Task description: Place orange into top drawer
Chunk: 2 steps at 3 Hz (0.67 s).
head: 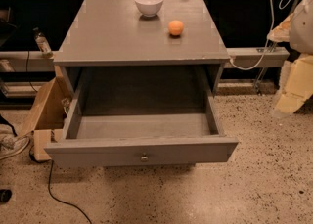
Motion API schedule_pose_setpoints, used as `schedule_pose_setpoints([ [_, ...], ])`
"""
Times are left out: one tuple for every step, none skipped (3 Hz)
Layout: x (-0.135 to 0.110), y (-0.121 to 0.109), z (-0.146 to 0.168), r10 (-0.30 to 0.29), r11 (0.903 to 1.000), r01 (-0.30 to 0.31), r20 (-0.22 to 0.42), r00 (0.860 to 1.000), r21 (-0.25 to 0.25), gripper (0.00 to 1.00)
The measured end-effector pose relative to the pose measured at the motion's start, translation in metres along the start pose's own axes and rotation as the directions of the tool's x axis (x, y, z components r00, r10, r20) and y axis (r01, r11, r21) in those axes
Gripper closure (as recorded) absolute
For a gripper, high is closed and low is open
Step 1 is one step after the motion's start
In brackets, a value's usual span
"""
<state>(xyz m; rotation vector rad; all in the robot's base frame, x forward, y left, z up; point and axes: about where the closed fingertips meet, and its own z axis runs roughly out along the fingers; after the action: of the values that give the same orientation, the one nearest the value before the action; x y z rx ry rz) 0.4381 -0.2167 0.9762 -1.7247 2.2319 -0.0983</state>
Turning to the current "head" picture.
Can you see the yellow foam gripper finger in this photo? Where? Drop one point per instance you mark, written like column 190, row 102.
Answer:
column 281, row 33
column 296, row 85

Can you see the orange fruit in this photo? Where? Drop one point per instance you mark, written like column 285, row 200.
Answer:
column 175, row 27

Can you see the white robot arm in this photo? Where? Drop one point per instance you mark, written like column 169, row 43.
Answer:
column 301, row 31

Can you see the round metal drawer knob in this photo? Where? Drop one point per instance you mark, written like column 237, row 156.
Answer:
column 144, row 158

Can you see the grey open top drawer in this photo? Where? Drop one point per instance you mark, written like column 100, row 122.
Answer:
column 119, row 113

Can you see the white ceramic bowl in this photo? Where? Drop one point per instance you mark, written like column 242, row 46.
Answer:
column 148, row 8

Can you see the grey wooden cabinet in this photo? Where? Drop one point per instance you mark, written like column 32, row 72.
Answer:
column 114, row 33

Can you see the plastic bottle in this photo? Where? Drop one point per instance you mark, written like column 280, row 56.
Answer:
column 42, row 43

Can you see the cardboard box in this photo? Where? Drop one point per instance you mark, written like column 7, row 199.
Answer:
column 46, row 117

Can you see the small black floor object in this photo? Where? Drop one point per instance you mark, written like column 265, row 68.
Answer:
column 5, row 195

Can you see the grey metal rail beam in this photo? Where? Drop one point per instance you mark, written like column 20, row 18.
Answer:
column 244, row 57

